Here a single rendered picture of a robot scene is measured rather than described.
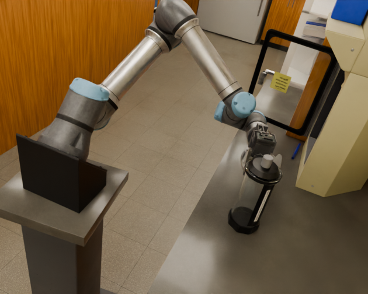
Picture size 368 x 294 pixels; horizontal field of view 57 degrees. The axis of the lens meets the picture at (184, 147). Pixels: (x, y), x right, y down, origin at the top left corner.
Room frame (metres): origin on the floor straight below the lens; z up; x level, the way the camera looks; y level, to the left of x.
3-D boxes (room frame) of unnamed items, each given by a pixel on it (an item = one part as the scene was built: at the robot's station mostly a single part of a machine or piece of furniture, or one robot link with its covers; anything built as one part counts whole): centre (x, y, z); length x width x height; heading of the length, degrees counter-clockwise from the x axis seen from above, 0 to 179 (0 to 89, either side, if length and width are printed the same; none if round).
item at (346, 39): (1.20, -0.44, 1.46); 0.32 x 0.11 x 0.10; 164
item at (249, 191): (0.78, -0.24, 1.06); 0.11 x 0.11 x 0.21
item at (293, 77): (1.40, -0.38, 1.19); 0.30 x 0.01 x 0.40; 65
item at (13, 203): (0.78, 0.36, 0.92); 0.32 x 0.32 x 0.04; 82
